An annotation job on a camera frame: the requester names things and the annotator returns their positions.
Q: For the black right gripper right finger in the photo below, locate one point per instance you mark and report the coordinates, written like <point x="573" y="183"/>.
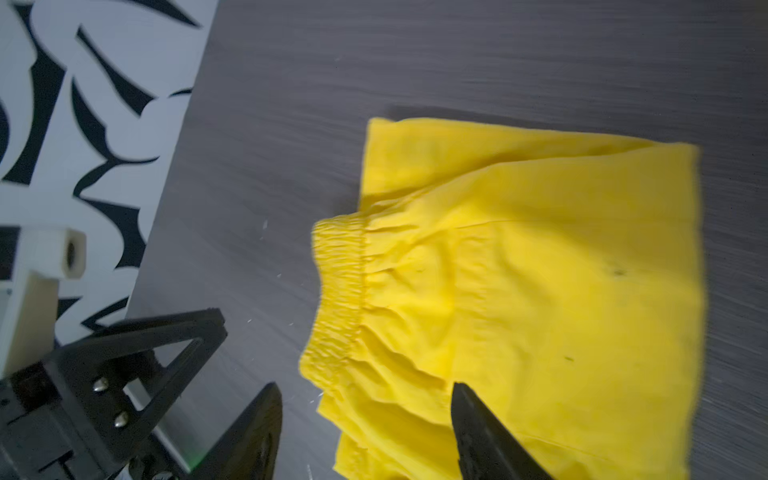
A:
<point x="487" y="449"/>

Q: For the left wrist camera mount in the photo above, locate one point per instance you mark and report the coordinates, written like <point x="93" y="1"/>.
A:
<point x="38" y="260"/>

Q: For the yellow shorts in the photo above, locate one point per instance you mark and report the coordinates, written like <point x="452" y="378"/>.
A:
<point x="558" y="274"/>

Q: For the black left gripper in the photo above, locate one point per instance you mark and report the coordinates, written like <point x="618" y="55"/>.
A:
<point x="89" y="409"/>

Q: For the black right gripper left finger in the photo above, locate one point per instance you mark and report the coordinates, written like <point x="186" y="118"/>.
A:
<point x="248" y="449"/>

